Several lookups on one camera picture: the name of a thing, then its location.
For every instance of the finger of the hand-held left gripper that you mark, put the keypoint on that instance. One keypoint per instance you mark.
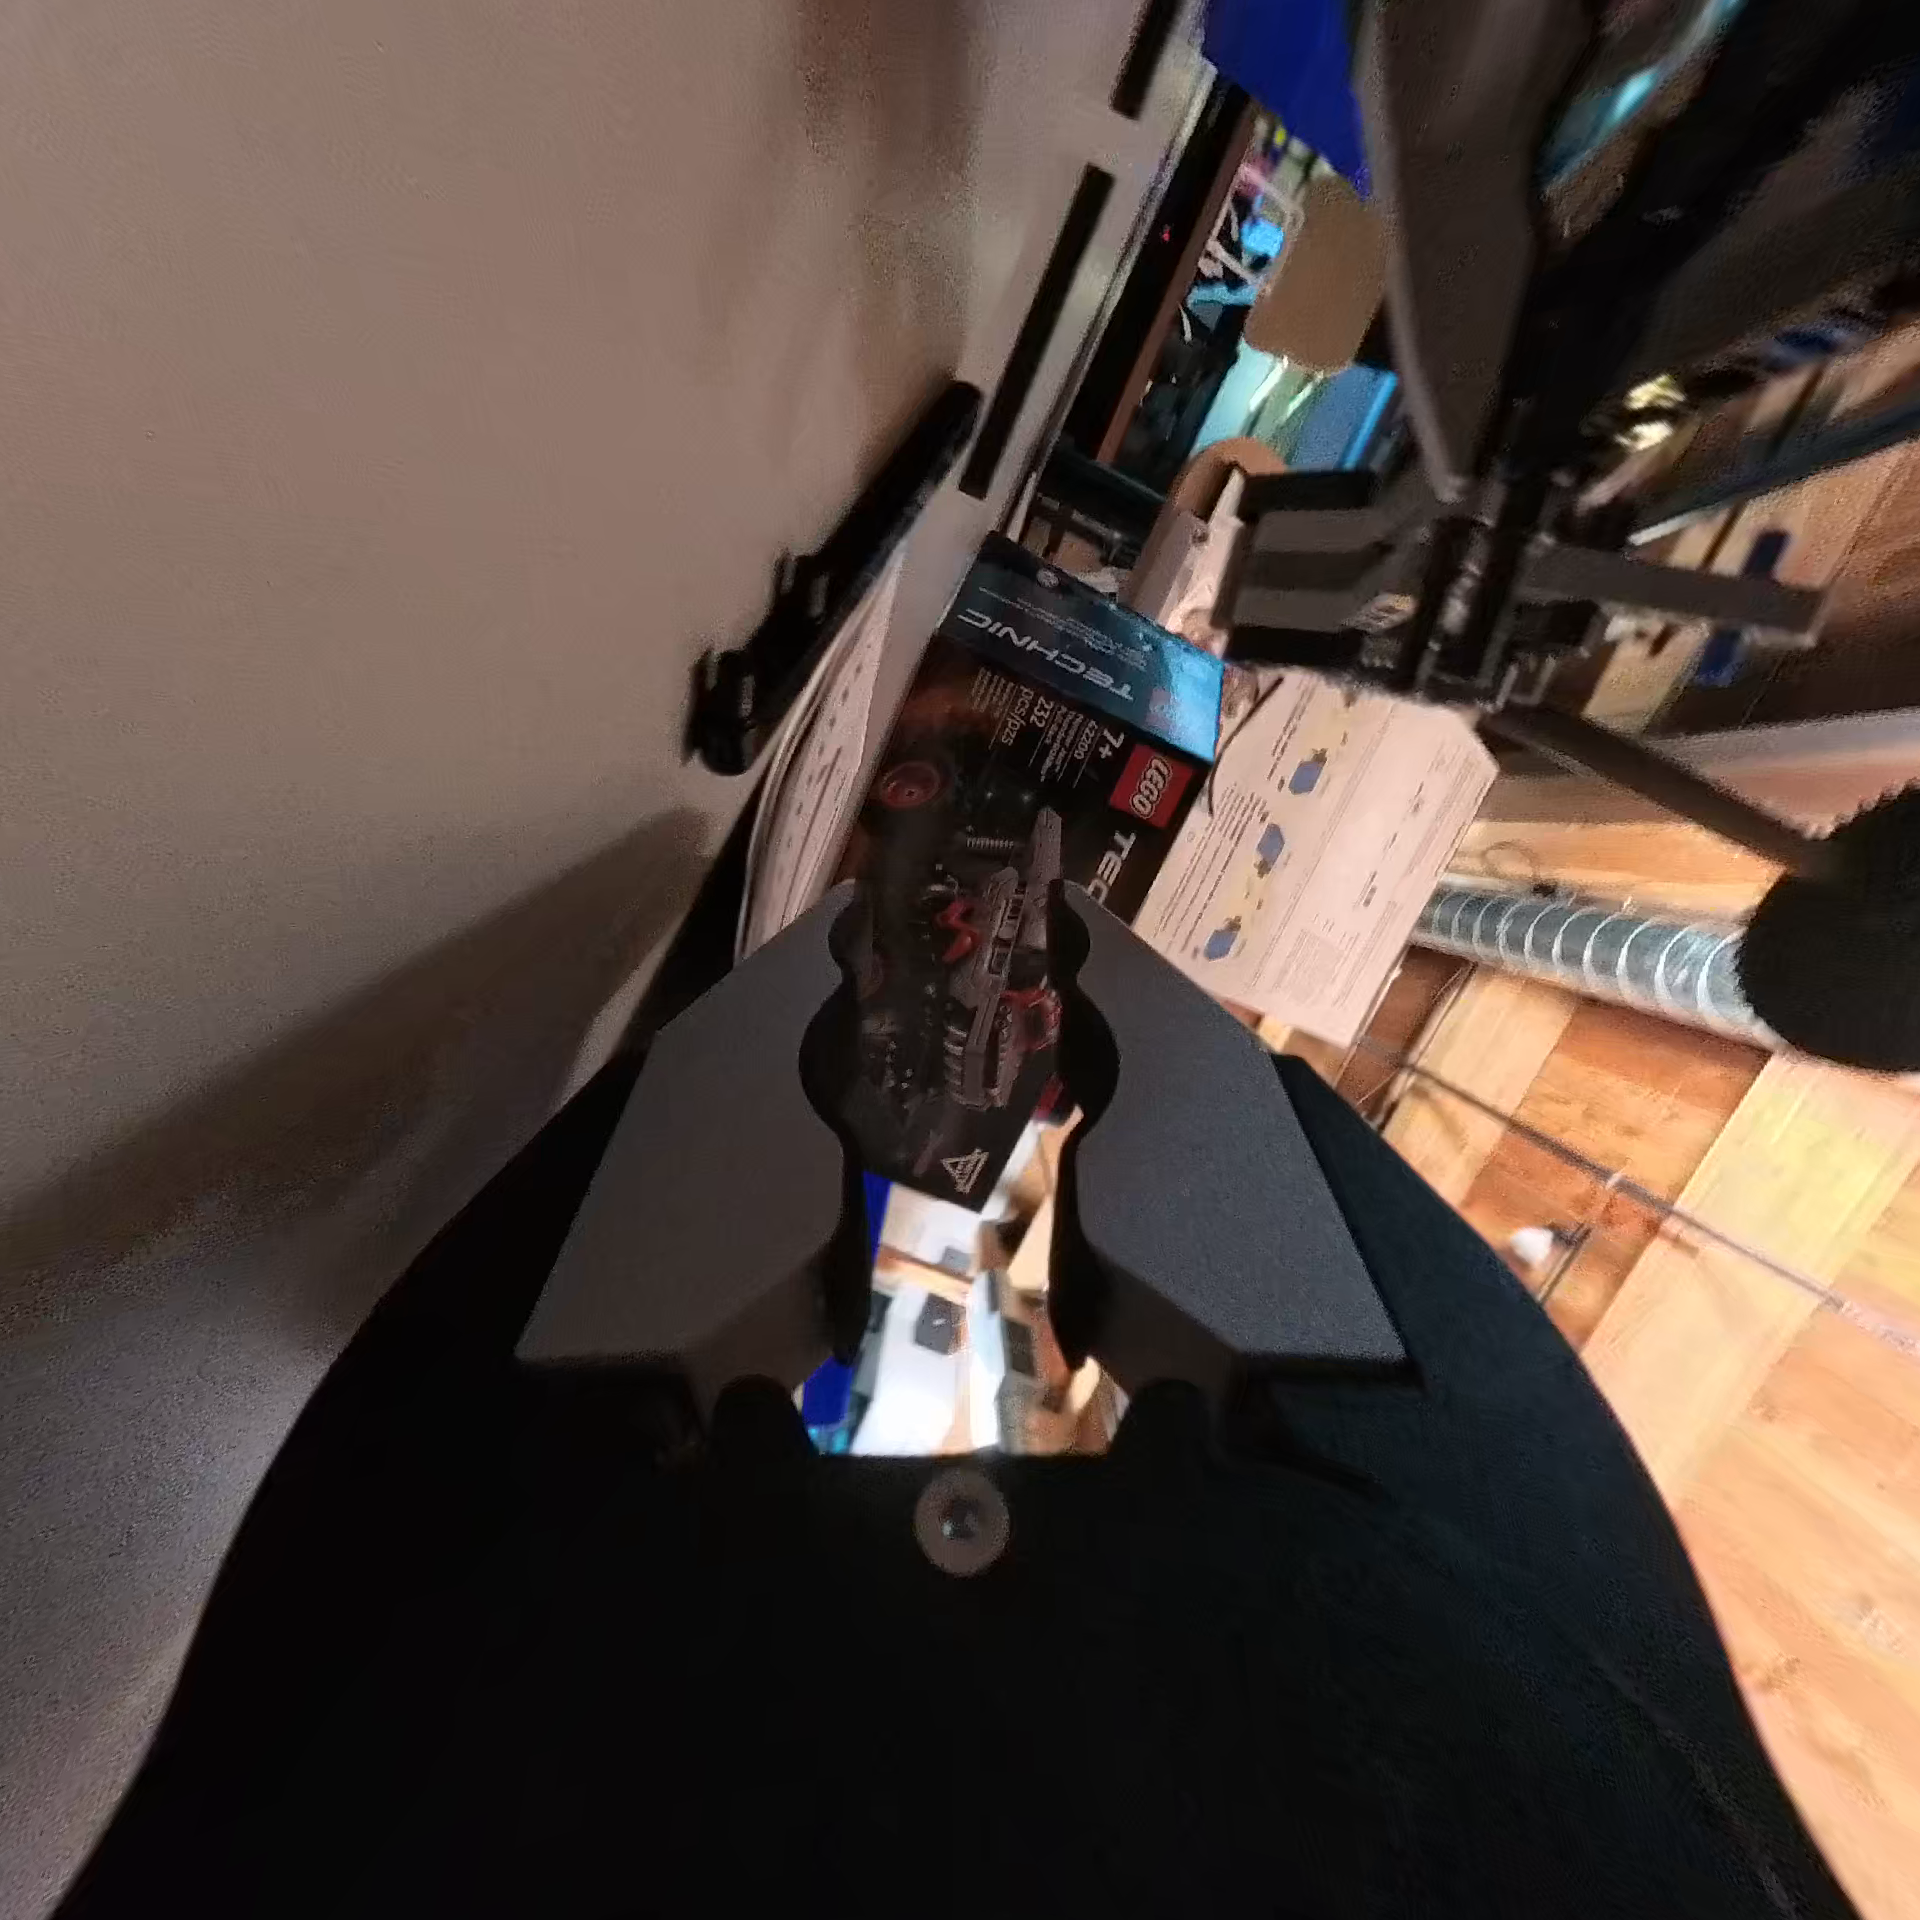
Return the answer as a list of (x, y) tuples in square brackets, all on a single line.
[(1448, 224)]

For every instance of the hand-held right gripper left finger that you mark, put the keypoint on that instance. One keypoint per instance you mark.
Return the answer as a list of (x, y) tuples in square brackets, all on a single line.
[(705, 1185)]

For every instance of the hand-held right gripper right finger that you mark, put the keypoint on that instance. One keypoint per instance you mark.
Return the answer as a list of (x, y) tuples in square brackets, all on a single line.
[(1224, 1200)]

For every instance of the person's left forearm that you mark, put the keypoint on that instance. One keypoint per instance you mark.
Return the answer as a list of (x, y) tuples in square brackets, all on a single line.
[(1838, 944)]

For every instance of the grey desk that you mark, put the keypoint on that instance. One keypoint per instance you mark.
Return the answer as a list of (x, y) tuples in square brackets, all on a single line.
[(376, 525)]

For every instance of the white ceiling lamp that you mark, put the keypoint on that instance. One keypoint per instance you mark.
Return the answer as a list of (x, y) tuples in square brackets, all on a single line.
[(1529, 1243)]

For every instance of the short black toy beam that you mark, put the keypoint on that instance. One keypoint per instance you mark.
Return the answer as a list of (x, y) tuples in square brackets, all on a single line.
[(1149, 53)]

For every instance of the folded instruction sheet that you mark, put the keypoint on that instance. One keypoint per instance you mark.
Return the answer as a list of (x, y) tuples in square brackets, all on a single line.
[(1319, 840)]

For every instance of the long black toy beam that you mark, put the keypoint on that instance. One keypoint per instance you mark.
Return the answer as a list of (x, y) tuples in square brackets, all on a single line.
[(1044, 339)]

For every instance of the white instruction booklet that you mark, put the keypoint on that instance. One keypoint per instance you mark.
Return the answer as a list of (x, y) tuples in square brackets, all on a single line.
[(818, 765)]

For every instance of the dark toy set box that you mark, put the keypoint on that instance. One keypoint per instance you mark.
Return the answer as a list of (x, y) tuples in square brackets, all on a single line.
[(1036, 750)]

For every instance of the black toy beam with pins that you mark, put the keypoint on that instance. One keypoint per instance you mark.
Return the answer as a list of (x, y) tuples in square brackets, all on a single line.
[(839, 593)]

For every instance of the silver ribbed duct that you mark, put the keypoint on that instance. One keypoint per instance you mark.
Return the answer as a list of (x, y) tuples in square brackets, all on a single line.
[(1576, 944)]

